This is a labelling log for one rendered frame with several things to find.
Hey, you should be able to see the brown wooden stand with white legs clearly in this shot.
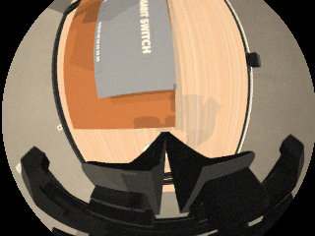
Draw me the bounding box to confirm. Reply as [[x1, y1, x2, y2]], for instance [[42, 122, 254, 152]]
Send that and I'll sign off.
[[63, 0, 175, 130]]

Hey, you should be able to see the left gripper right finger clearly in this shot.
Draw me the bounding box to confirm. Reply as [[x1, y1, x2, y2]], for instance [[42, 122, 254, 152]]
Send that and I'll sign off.
[[165, 132, 255, 213]]

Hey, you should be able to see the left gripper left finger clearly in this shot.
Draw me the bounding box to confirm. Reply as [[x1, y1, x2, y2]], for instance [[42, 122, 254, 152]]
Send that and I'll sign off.
[[82, 132, 166, 215]]

